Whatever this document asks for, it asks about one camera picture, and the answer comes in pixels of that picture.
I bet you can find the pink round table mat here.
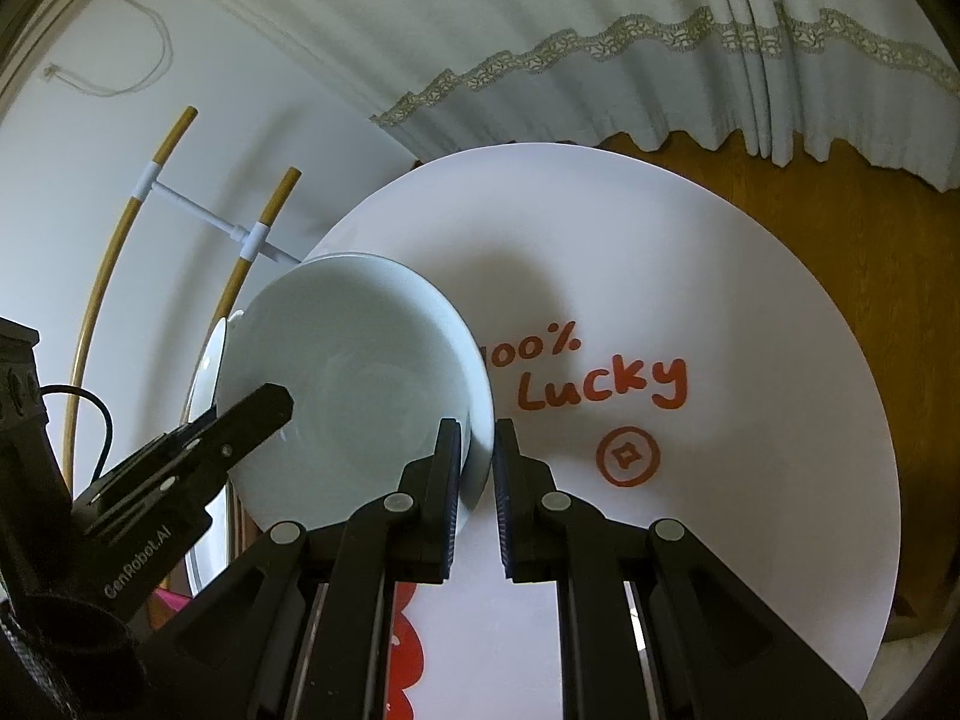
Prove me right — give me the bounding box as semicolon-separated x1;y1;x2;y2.
300;142;901;720

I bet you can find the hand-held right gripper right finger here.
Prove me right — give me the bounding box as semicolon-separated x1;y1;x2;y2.
493;417;863;720

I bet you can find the pink plastic item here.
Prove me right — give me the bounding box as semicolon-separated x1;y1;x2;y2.
150;589;192;631

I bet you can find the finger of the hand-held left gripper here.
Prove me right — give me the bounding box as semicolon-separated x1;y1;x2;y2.
71;382;295;533

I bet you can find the white power cord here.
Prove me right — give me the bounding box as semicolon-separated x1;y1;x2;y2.
43;0;175;98

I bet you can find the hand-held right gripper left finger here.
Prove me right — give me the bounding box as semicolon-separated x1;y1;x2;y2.
150;417;464;720

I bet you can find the dark knitted cloth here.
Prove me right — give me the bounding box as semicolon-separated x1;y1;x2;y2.
0;611;83;720

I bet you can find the white plate grey rim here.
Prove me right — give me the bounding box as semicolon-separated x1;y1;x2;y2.
184;317;230;597

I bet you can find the white barre stand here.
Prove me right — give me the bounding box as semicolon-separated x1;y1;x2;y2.
129;157;305;267

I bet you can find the white bowl grey band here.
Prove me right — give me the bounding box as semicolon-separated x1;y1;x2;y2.
216;251;496;535

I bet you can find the black cable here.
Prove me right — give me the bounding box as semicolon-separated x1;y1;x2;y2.
37;385;113;481

